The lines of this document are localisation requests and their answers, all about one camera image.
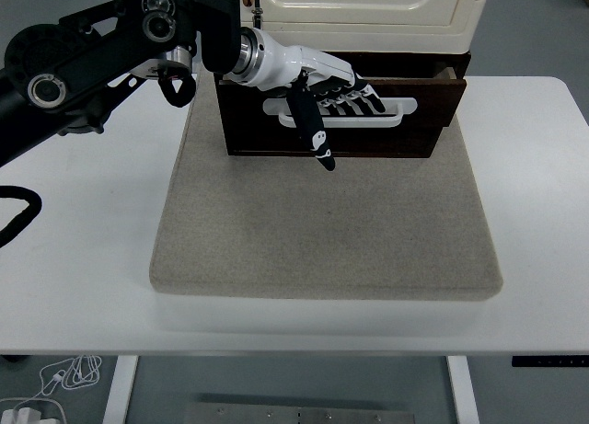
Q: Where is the white drawer handle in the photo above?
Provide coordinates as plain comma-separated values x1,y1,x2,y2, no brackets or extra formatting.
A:
262,97,419,130

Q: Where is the dark wooden drawer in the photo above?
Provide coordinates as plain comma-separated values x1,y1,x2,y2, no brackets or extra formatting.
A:
215,63,468,159

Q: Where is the white table leg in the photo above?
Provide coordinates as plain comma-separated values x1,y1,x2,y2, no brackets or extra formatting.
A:
445,355,479,424
101,355,139,424

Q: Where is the white power adapter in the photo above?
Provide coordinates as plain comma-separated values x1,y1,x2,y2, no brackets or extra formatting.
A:
0,398,65,424

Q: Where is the cream plastic cabinet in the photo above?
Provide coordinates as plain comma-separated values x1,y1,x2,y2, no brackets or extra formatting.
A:
238,0,494,55

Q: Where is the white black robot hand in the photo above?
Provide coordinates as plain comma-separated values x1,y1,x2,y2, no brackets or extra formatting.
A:
223,26,387,172

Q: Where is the black table control panel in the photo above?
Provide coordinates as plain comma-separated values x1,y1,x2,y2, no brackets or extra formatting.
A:
511,355,589,369

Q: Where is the grey metal plate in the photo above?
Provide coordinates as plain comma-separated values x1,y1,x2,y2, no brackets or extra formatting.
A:
183,401,415,424

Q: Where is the beige fabric mat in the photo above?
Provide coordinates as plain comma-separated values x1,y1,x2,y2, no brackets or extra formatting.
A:
148,69,504,302

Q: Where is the white cable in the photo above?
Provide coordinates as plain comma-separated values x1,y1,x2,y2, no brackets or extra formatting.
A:
0,354,103,405

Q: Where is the dark wooden drawer housing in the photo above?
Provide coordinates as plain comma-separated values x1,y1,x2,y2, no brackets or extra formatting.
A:
211,50,473,159

